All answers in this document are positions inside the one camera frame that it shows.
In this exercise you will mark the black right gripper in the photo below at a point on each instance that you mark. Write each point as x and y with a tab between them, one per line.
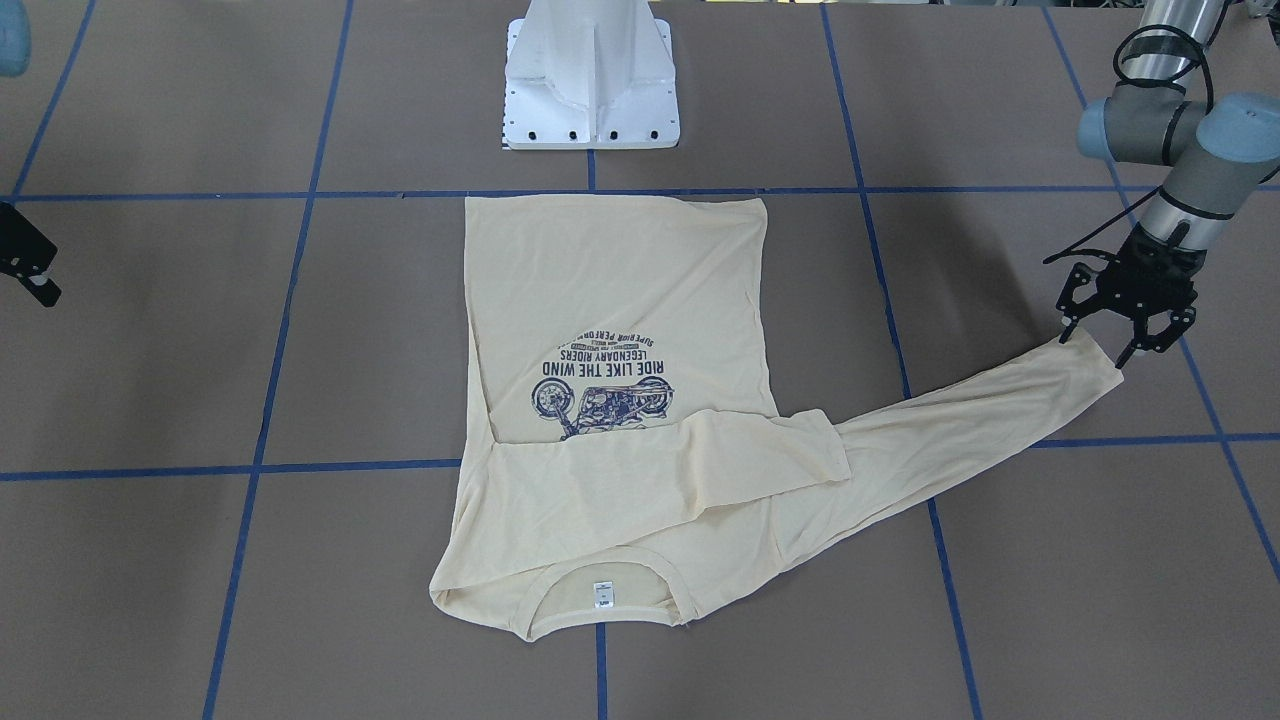
24	247

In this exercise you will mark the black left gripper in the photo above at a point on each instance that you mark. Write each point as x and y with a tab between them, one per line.
1150	269

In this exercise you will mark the beige long-sleeve graphic t-shirt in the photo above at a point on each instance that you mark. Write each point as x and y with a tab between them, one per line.
625	460

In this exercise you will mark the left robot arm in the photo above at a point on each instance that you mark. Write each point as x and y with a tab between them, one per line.
1164	112

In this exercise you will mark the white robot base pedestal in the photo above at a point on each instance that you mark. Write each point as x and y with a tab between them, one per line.
590	75

